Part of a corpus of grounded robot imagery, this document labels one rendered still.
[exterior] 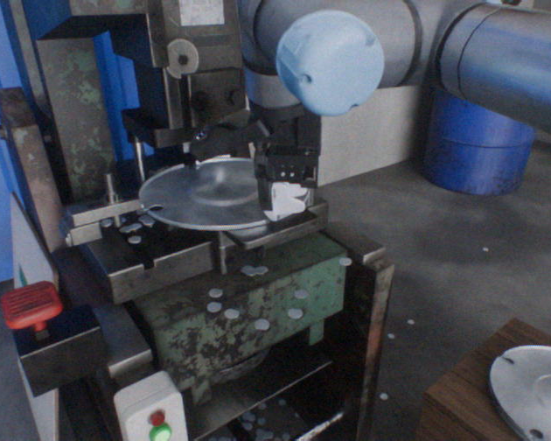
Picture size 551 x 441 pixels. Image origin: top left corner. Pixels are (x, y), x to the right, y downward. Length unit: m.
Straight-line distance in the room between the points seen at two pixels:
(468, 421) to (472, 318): 0.87
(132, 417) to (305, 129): 0.41
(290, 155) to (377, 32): 0.20
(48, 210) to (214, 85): 0.49
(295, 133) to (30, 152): 0.64
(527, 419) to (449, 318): 0.82
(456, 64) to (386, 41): 0.06
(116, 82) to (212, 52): 1.22
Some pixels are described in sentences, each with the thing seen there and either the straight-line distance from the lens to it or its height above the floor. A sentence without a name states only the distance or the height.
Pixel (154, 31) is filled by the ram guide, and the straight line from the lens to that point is 0.68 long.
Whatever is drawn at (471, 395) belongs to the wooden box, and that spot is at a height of 0.35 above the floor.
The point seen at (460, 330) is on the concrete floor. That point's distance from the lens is 1.77.
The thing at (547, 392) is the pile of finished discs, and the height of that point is 0.38.
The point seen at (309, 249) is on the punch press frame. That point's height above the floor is 0.65.
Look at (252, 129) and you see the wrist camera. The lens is 0.54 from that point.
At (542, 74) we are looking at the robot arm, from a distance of 0.35.
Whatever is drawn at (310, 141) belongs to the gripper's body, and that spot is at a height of 0.93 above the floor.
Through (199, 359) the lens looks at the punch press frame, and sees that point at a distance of 0.78.
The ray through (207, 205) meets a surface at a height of 0.78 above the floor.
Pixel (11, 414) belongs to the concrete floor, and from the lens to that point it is 1.60.
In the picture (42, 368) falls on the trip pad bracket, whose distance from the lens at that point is 0.65.
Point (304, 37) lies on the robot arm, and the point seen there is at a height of 1.06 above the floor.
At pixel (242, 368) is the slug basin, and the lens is 0.99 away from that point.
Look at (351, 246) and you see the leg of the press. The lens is 0.89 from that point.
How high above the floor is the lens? 1.10
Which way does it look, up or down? 28 degrees down
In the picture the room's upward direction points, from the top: straight up
